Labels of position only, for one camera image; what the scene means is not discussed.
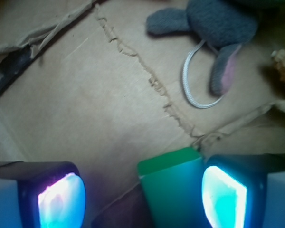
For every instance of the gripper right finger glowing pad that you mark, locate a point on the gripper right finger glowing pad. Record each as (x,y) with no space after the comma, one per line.
(244,191)

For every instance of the grey plush mouse toy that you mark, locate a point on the grey plush mouse toy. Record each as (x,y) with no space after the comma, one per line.
(224,25)

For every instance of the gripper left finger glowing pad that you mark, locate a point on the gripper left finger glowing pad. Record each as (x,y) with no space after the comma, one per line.
(41,195)

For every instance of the brown paper bag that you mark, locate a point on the brown paper bag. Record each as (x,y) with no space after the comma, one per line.
(105,95)

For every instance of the green rectangular block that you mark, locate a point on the green rectangular block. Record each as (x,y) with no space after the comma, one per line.
(171,183)

